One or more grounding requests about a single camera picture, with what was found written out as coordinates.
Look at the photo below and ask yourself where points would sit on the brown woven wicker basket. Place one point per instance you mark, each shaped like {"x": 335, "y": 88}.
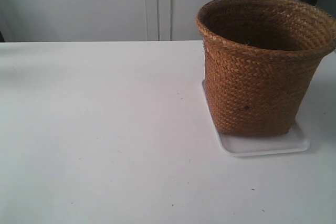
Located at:
{"x": 260, "y": 57}

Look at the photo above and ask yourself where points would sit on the white rectangular plastic tray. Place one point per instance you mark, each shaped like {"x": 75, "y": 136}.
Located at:
{"x": 295, "y": 141}

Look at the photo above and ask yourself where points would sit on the white cabinet doors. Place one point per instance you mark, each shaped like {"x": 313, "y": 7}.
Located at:
{"x": 99, "y": 20}

